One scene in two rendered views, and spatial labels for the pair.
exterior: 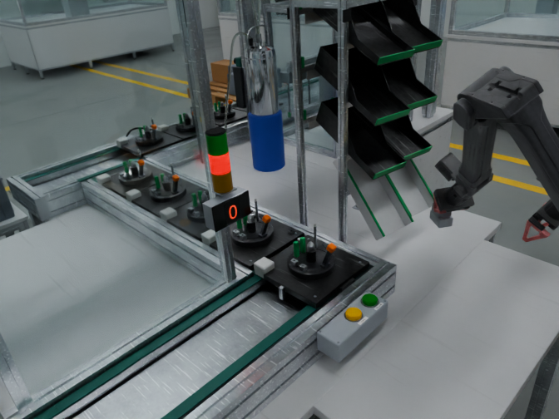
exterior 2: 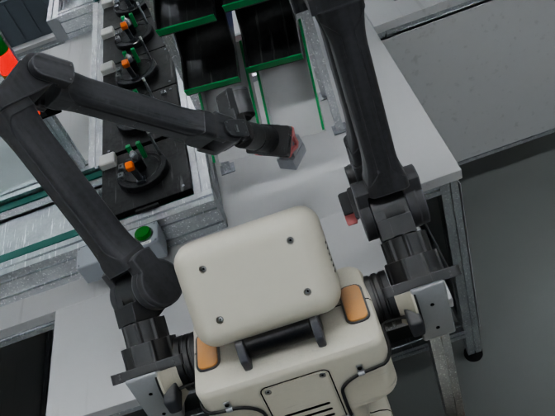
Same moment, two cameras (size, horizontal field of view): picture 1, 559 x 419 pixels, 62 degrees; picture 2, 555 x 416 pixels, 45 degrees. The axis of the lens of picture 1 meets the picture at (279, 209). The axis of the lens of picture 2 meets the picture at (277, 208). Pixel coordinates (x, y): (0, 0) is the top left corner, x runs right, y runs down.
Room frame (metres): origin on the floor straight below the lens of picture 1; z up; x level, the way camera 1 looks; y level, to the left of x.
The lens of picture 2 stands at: (0.37, -1.35, 2.02)
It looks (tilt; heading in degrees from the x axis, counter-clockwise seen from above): 43 degrees down; 48
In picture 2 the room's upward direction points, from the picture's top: 23 degrees counter-clockwise
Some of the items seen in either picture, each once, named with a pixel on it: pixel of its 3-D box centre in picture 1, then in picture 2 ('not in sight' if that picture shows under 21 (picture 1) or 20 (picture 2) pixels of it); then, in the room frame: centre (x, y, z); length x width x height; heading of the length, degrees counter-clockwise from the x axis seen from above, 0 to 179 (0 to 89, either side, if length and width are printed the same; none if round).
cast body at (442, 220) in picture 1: (440, 210); (291, 145); (1.24, -0.49, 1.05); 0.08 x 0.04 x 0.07; 8
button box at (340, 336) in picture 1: (353, 324); (121, 252); (0.90, -0.17, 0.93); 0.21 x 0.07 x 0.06; 133
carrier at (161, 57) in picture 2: not in sight; (131, 63); (1.48, 0.26, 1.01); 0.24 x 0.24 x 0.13; 43
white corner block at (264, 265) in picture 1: (264, 268); (109, 163); (1.12, 0.06, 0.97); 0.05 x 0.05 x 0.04; 43
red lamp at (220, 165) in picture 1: (220, 161); (4, 61); (1.07, 0.14, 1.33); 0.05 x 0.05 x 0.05
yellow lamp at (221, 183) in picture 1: (222, 179); not in sight; (1.07, 0.14, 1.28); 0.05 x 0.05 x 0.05
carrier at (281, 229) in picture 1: (250, 224); (134, 107); (1.30, 0.09, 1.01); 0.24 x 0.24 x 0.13; 43
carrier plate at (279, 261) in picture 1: (311, 268); (145, 176); (1.11, -0.08, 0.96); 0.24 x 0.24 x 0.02; 43
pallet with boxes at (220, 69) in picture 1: (234, 83); not in sight; (6.50, 0.48, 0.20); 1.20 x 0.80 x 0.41; 42
